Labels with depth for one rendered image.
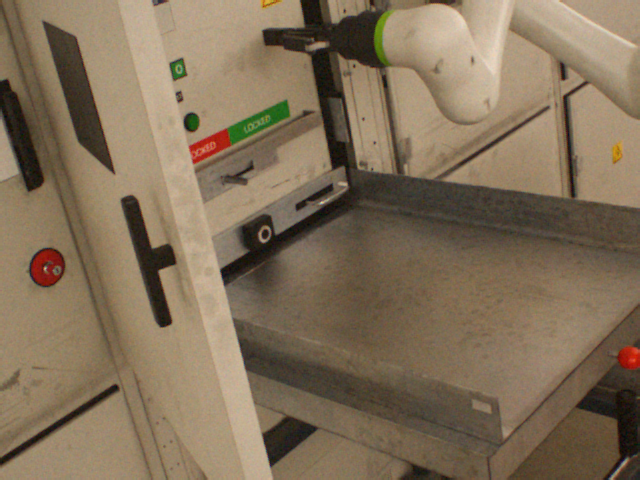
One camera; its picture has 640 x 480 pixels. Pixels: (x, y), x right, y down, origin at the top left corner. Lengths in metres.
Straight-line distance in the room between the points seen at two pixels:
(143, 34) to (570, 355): 0.78
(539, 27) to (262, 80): 0.57
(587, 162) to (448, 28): 1.28
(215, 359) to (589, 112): 1.89
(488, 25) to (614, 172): 1.28
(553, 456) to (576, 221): 1.00
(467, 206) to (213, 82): 0.52
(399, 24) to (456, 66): 0.11
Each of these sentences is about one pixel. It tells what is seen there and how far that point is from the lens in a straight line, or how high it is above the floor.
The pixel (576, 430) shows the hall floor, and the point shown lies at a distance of 2.65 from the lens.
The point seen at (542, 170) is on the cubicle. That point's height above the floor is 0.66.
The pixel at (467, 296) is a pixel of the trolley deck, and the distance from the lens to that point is 1.55.
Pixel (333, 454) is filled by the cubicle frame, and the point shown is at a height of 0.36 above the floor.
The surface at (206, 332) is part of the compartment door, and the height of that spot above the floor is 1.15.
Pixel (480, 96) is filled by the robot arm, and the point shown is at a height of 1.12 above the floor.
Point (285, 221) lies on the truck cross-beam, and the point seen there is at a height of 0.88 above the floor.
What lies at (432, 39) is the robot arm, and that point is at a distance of 1.50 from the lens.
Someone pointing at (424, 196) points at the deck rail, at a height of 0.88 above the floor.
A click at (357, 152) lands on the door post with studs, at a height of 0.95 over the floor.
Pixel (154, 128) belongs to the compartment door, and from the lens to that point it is 0.88.
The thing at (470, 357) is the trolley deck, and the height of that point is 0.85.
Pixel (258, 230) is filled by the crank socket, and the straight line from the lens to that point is 1.78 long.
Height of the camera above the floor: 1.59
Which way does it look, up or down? 24 degrees down
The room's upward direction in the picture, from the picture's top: 12 degrees counter-clockwise
